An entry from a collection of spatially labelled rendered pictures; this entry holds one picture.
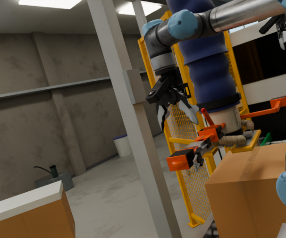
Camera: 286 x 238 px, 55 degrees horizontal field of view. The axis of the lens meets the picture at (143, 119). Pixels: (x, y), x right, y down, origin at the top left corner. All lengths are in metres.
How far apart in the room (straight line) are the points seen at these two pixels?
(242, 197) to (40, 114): 6.44
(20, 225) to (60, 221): 0.27
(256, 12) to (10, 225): 1.98
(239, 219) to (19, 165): 6.01
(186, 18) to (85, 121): 7.53
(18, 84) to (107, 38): 5.09
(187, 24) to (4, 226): 1.86
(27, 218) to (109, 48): 1.51
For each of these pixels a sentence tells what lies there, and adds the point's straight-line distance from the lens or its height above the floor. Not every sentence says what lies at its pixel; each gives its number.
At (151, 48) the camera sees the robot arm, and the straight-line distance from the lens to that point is 0.90.
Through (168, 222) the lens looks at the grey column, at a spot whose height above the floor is 0.34.
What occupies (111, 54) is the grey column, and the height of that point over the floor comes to 1.95.
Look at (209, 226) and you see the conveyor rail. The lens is 1.92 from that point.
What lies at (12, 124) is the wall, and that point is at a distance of 7.12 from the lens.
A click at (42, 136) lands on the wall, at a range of 7.41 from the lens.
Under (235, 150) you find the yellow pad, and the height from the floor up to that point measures 1.13.
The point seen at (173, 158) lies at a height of 1.26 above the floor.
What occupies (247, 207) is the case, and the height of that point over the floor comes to 0.81.
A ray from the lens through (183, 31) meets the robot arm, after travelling 0.80.
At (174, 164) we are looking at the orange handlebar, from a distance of 0.94.
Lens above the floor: 1.49
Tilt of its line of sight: 4 degrees down
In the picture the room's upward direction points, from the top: 16 degrees counter-clockwise
